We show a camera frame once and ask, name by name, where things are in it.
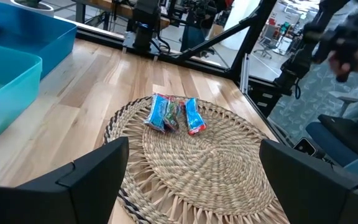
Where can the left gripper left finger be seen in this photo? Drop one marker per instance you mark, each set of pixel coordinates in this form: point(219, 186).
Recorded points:
point(57, 202)

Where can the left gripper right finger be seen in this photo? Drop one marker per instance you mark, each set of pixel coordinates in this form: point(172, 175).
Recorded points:
point(315, 199)

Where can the blue red-ended granola bar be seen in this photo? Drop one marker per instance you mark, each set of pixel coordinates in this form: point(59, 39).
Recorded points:
point(194, 118)
point(157, 113)

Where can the green red-ended granola bar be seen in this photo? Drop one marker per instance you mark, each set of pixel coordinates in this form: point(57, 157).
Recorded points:
point(172, 115)

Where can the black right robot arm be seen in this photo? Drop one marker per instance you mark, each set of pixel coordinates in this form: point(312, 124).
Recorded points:
point(145, 18)

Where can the person's leg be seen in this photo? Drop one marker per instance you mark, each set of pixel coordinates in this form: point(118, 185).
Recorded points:
point(331, 144)

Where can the black chair armrest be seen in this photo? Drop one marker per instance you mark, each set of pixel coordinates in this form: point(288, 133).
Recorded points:
point(346, 129)

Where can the grey leaf-patterned rug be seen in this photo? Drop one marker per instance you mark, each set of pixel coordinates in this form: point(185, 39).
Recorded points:
point(309, 105)

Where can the teal plastic bin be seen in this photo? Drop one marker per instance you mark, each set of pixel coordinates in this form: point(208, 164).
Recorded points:
point(11, 102)

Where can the round woven wicker mat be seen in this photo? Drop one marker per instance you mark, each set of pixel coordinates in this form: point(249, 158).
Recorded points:
point(204, 168)

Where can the person's hand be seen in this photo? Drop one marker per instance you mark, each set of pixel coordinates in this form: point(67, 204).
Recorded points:
point(340, 67)

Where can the grey office chair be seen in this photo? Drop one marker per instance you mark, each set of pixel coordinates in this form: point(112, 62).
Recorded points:
point(267, 40)

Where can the blue plastic bin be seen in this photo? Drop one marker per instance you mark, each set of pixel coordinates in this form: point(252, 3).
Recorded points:
point(42, 34)

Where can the person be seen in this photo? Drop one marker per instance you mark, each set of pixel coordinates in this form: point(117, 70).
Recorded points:
point(194, 39)

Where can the wooden workbench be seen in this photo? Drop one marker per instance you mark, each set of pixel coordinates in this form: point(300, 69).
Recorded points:
point(104, 3)

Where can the black background machine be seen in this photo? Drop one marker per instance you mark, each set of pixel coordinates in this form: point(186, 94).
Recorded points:
point(197, 12)

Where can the small black table camera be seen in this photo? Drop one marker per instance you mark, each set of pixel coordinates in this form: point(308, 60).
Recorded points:
point(304, 147)

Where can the silver metal bracket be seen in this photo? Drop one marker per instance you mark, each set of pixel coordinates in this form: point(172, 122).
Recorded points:
point(245, 73)

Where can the black aluminium rig frame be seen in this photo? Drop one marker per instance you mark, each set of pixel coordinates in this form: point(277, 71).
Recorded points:
point(251, 37)

